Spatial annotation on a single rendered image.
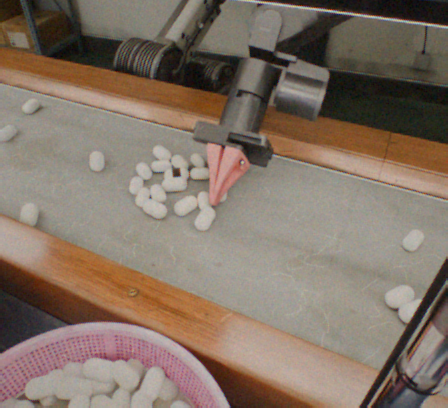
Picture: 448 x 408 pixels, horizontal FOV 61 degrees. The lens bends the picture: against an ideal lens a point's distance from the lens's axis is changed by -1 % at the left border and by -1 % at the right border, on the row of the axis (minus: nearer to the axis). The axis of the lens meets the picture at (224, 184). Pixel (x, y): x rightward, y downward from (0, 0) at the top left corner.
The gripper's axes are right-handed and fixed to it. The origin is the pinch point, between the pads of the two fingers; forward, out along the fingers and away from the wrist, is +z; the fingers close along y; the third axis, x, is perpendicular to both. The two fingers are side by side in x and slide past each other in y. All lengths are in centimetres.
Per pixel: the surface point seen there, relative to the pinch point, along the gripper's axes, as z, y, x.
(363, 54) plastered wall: -125, -1, 169
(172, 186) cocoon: 0.0, -6.9, 0.7
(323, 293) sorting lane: 7.0, 16.8, -2.6
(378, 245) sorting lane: -0.6, 21.5, 3.6
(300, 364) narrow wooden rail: 13.3, 16.8, -10.9
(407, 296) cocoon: 4.5, 25.1, -2.6
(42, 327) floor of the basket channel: 22.0, -13.4, -6.8
